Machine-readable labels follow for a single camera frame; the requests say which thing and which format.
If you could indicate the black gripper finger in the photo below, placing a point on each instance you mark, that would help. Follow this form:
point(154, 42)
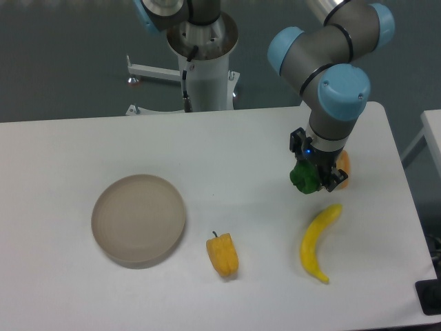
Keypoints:
point(332, 177)
point(298, 143)

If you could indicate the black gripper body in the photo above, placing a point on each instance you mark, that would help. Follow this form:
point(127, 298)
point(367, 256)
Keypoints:
point(325, 161)

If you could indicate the green bell pepper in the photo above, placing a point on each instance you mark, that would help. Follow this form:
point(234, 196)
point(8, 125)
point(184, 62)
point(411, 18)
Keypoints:
point(305, 177)

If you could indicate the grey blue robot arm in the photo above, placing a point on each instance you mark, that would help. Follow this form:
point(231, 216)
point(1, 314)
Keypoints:
point(317, 65)

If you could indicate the yellow bell pepper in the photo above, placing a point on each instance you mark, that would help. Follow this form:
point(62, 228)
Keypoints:
point(223, 255)

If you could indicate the orange croissant pastry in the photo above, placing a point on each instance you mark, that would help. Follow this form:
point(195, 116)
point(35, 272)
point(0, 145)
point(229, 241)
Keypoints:
point(343, 163)

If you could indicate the yellow banana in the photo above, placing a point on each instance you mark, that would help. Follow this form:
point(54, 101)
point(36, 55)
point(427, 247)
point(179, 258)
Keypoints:
point(307, 251)

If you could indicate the white side table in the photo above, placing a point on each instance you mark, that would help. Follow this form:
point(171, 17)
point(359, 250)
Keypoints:
point(428, 136)

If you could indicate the beige round plate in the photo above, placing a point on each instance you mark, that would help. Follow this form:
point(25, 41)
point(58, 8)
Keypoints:
point(138, 220)

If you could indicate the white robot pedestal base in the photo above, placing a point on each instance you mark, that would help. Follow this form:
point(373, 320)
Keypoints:
point(207, 83)

